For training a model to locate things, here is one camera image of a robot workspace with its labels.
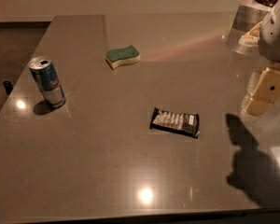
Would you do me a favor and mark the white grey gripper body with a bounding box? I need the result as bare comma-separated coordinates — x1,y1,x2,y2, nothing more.
259,0,280,63

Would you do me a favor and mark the black rxbar chocolate wrapper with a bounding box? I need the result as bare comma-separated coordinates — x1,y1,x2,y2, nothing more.
149,107,200,138

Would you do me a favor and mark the blue silver energy drink can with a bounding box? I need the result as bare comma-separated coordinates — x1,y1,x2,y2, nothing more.
28,56,65,108

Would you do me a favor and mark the small black object on floor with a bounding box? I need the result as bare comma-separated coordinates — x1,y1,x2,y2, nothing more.
3,80,13,95

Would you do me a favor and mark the green and yellow sponge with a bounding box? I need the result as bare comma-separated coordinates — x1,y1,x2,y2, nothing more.
105,45,140,69

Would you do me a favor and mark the silver metal stand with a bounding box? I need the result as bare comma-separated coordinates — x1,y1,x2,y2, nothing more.
227,0,271,55

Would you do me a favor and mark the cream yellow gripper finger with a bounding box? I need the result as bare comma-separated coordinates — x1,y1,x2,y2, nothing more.
245,63,280,116

